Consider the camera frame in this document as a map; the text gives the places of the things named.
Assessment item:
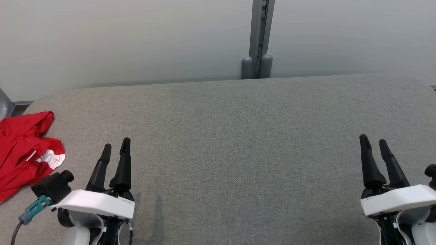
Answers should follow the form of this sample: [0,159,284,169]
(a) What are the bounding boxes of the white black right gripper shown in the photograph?
[359,134,436,245]

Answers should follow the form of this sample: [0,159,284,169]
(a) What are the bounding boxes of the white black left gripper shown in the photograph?
[51,137,136,245]

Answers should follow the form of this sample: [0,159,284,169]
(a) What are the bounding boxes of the red shorts with white stripes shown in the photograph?
[0,136,66,203]

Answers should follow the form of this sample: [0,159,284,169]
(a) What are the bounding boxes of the grey slanted partition leg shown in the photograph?
[0,88,15,121]

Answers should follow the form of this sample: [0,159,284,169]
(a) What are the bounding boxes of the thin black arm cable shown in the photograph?
[118,219,134,245]

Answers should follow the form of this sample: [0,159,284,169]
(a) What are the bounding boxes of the teal plug camera cable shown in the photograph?
[11,195,51,245]

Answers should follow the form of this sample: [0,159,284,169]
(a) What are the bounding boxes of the grey metal partition post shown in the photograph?
[249,0,276,79]

